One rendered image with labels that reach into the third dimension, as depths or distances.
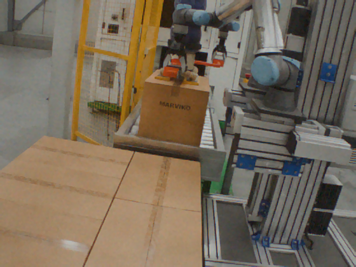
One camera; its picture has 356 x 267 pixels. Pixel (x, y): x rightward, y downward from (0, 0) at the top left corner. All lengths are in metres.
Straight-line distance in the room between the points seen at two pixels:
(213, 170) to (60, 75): 1.51
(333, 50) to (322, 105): 0.28
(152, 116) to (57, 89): 1.10
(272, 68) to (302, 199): 0.86
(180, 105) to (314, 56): 0.88
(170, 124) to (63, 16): 1.33
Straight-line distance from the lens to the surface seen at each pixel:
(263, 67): 1.42
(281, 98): 1.55
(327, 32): 1.78
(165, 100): 2.15
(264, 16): 1.47
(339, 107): 1.86
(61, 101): 3.02
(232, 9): 1.74
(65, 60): 2.95
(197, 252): 1.32
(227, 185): 2.89
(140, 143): 2.18
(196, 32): 2.33
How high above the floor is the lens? 1.33
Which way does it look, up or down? 18 degrees down
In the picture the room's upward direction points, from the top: 9 degrees clockwise
